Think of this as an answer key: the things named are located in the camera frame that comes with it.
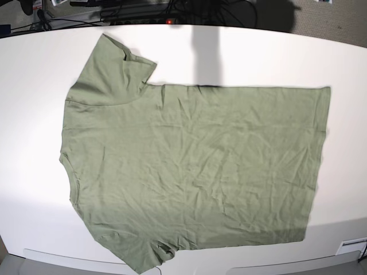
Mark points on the black chair wheel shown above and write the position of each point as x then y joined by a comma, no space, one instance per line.
27,6

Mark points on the green T-shirt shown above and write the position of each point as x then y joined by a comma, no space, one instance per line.
154,169

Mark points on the black power strip red light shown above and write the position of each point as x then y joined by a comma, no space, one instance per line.
139,21

